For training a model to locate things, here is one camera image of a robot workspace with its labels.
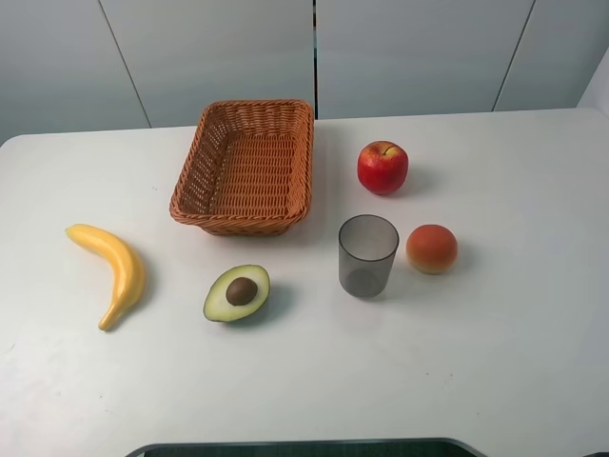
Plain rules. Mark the halved avocado with pit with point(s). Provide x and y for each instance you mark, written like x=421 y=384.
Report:
x=238 y=293

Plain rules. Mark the red apple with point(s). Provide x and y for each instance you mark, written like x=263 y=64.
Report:
x=382 y=167

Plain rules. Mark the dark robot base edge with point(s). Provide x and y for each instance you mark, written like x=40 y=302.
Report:
x=339 y=448

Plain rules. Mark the orange peach fruit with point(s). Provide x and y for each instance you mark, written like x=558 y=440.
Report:
x=432 y=249

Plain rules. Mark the grey translucent plastic cup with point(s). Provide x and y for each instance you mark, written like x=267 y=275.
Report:
x=367 y=247

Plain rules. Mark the yellow banana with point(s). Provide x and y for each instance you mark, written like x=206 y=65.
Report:
x=129 y=273

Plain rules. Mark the brown wicker basket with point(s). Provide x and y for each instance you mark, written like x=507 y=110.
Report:
x=249 y=169

